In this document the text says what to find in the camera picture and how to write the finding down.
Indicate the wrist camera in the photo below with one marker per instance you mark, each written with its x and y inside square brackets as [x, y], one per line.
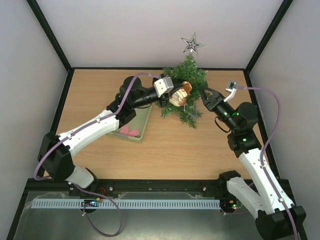
[163, 86]
[232, 89]

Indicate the pink heart ornament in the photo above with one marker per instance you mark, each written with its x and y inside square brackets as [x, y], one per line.
[125, 130]

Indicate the brown hat snowman ornament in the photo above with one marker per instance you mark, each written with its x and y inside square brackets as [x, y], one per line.
[179, 97]

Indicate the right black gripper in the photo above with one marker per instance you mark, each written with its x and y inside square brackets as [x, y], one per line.
[214, 101]

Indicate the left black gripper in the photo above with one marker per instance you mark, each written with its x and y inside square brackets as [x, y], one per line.
[165, 98]

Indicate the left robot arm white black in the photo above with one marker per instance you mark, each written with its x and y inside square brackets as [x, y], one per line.
[55, 158]

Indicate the light green plastic basket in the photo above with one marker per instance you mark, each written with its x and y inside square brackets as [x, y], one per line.
[139, 122]

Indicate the silver star tree topper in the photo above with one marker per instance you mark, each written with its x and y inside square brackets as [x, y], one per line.
[192, 46]

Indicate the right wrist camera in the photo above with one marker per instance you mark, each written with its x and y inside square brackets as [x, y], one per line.
[232, 89]

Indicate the light blue slotted cable duct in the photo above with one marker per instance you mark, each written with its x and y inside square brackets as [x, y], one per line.
[128, 204]

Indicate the small green christmas tree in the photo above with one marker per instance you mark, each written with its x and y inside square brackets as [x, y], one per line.
[187, 87]

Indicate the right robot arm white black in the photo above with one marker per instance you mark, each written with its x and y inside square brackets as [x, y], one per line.
[276, 215]

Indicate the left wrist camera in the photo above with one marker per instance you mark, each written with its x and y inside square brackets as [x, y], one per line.
[163, 86]

